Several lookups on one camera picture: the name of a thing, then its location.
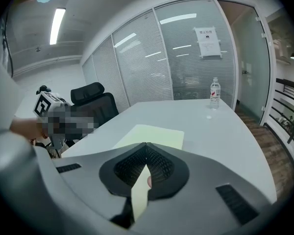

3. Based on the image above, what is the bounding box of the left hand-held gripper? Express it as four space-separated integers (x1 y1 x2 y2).
33 85 72 152

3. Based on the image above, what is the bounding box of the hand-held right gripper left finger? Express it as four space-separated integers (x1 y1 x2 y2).
50 142 148 230

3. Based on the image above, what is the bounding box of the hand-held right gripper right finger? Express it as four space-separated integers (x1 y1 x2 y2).
136 142 278 234

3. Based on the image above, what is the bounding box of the person's left forearm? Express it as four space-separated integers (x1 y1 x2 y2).
9 117 44 141

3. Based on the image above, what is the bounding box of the white long table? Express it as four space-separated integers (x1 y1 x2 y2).
61 98 278 205

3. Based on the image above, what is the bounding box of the black mesh office chair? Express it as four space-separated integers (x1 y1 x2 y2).
70 82 120 141

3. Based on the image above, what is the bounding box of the person's light grey shirt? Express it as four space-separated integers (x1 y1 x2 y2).
0 13 54 235

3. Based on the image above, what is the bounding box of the long ceiling light strip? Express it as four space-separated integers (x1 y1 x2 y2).
49 7 66 46

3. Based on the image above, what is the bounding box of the clear plastic water bottle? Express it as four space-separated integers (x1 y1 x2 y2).
210 76 221 111

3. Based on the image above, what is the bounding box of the glass partition with blinds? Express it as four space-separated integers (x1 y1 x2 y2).
82 0 238 108

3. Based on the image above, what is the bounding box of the black metal railing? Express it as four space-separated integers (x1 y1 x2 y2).
263 77 294 166

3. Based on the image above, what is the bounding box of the frosted glass door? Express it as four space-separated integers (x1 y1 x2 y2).
217 0 275 126

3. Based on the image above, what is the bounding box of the white paper notice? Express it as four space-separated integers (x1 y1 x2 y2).
193 26 222 60

